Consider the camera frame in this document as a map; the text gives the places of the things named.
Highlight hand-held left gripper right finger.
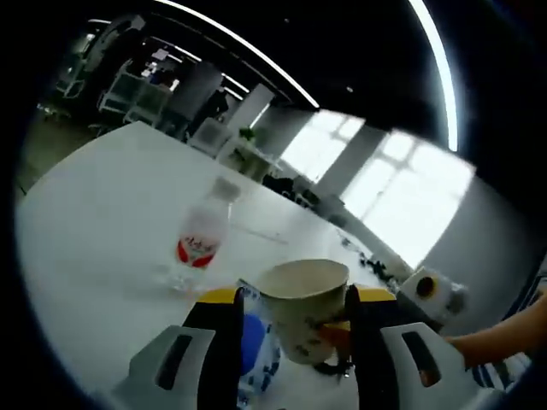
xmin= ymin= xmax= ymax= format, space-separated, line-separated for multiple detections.
xmin=344 ymin=284 xmax=486 ymax=410

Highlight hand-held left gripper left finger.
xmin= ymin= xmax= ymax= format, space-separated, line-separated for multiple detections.
xmin=111 ymin=287 xmax=245 ymax=410

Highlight white paper cup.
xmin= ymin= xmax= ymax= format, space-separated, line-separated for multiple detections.
xmin=255 ymin=258 xmax=352 ymax=366

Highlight clear bag with blue disc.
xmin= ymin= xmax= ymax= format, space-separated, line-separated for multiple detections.
xmin=236 ymin=278 xmax=284 ymax=407

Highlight clear bottle with red label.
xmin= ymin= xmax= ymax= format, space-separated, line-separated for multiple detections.
xmin=151 ymin=176 xmax=241 ymax=296

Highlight black clutter on table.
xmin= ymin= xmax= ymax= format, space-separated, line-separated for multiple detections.
xmin=340 ymin=237 xmax=405 ymax=284

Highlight white table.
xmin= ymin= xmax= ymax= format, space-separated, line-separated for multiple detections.
xmin=15 ymin=121 xmax=414 ymax=410

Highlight white shelving rack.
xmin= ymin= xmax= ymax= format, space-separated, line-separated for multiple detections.
xmin=98 ymin=59 xmax=173 ymax=126

